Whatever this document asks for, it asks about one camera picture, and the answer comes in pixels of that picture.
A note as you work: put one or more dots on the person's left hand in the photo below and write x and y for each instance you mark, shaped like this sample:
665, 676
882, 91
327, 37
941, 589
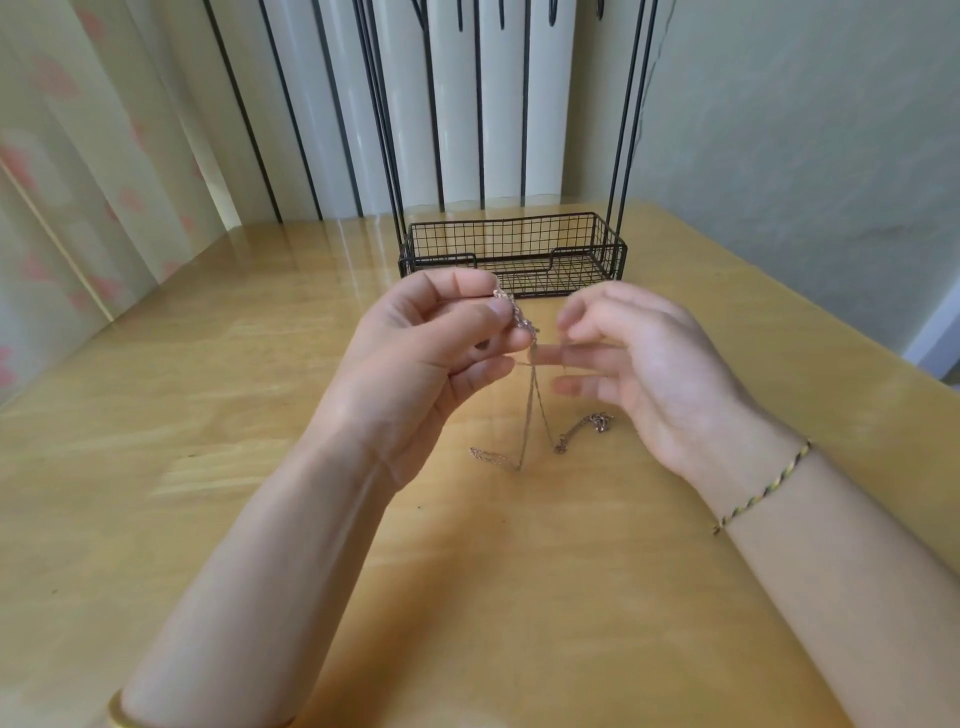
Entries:
405, 375

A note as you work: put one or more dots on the person's right hand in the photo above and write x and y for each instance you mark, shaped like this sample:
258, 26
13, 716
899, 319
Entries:
660, 375

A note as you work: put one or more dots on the person's left forearm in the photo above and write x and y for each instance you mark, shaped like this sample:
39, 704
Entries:
233, 608

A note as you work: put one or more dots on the person's right forearm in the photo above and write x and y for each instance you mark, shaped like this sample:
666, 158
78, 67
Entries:
855, 600

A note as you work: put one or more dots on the white black-striped curtain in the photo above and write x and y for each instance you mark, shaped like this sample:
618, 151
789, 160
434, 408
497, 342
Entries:
338, 113

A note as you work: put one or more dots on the pink floral curtain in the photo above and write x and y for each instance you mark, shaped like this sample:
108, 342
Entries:
75, 188

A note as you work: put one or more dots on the gold bangle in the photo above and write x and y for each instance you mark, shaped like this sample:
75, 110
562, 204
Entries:
120, 713

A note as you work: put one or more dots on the white door frame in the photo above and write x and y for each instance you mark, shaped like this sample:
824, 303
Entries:
932, 327

